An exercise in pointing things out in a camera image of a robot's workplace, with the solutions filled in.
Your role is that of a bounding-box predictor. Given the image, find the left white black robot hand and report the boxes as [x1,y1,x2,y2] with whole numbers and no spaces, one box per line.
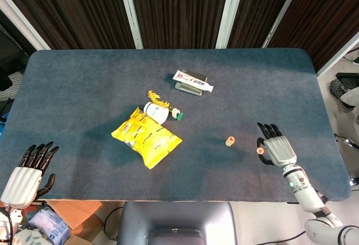
[0,141,60,209]

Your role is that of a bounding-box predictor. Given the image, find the chrome chair leg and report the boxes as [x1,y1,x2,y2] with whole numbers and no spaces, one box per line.
[334,133,359,152]

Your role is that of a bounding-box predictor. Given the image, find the blue plastic package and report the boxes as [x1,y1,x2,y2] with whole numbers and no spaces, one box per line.
[27,207,71,244]

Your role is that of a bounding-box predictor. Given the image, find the dark grey small box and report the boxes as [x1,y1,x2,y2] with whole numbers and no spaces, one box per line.
[174,70,208,96]

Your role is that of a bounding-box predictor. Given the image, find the brown cardboard box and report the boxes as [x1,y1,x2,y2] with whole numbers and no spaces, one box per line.
[36,199,104,245]

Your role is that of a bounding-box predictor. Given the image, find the yellow plastic toy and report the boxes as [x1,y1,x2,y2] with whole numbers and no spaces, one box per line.
[148,90,171,109]

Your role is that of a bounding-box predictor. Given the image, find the blue table cloth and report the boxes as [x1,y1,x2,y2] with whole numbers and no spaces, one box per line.
[0,48,353,202]

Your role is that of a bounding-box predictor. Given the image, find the white partition frame post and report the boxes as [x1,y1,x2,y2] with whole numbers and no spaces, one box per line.
[117,0,144,50]
[0,0,51,51]
[316,30,359,78]
[215,0,247,49]
[261,0,306,49]

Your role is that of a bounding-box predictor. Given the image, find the light trouser leg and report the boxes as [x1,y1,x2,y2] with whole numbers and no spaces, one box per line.
[339,86,359,108]

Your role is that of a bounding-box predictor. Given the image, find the dark patterned sneaker shoe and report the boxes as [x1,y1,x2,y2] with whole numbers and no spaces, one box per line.
[328,78,355,113]

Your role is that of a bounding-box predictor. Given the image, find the yellow snack bag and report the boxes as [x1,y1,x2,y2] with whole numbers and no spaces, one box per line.
[111,107,183,170]

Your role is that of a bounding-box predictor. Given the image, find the white toothpaste tube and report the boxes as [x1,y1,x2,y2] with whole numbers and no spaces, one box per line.
[172,70,214,93]

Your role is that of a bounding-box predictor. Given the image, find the dark office chair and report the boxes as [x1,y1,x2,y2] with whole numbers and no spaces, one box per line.
[0,25,29,117]

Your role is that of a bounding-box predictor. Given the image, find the grey blue robot torso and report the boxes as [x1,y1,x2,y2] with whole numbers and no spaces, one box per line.
[117,201,238,245]

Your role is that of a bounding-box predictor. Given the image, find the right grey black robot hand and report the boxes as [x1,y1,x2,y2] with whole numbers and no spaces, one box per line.
[256,122,298,168]

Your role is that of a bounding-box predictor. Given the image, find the white paper cup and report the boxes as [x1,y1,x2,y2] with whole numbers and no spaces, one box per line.
[143,101,170,125]

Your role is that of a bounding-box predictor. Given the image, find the black flat device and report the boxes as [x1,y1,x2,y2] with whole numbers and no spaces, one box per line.
[335,72,359,87]

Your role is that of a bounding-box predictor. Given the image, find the black floor cable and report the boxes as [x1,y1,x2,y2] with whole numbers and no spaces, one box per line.
[269,230,306,245]
[104,206,124,242]

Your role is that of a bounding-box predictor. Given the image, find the dark brown partition panel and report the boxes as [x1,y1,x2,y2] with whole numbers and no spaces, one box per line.
[128,0,231,50]
[227,0,298,49]
[0,0,135,51]
[267,0,359,72]

